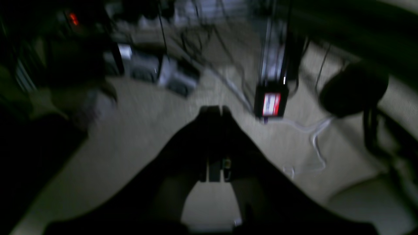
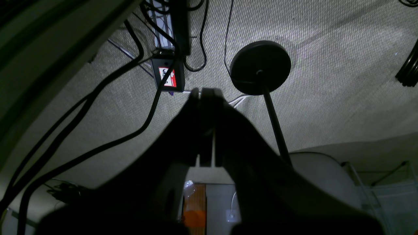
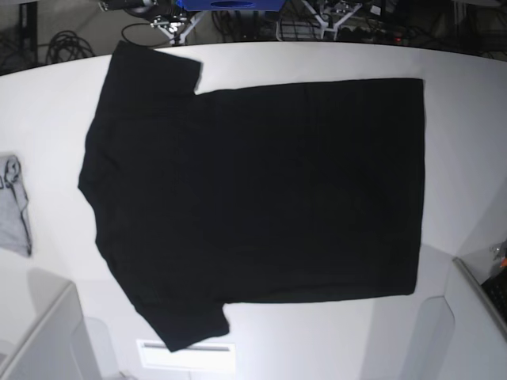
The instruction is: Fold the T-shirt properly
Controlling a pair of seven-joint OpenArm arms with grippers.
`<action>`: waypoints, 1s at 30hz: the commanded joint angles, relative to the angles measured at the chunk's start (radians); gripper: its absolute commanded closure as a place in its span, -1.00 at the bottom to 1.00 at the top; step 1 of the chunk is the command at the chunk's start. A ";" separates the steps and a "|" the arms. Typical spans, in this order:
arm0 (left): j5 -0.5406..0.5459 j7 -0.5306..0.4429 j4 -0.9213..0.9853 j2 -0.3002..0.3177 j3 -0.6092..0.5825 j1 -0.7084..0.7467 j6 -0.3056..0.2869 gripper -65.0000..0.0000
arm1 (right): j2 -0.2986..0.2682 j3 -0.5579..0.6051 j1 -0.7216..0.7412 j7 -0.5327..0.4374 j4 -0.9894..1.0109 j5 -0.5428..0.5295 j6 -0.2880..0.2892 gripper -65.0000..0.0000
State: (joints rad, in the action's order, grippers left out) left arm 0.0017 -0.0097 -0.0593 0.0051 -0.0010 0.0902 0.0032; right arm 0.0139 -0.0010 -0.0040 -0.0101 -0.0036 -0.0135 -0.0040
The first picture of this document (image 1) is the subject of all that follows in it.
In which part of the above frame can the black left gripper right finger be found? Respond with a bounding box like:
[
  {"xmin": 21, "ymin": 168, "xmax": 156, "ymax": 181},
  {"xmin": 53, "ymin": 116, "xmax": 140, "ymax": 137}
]
[{"xmin": 220, "ymin": 106, "xmax": 378, "ymax": 235}]

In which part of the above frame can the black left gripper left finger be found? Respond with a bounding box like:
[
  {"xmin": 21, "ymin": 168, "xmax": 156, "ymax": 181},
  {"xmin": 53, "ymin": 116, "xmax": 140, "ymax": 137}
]
[{"xmin": 46, "ymin": 106, "xmax": 216, "ymax": 234}]

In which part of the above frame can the black box red label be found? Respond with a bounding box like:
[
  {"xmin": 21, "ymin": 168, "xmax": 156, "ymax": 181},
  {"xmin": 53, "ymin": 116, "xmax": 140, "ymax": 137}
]
[{"xmin": 254, "ymin": 83, "xmax": 289, "ymax": 119}]

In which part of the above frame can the white floor cable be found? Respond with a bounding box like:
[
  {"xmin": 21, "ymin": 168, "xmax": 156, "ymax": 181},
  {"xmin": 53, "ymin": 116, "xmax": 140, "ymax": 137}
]
[{"xmin": 265, "ymin": 116, "xmax": 333, "ymax": 180}]

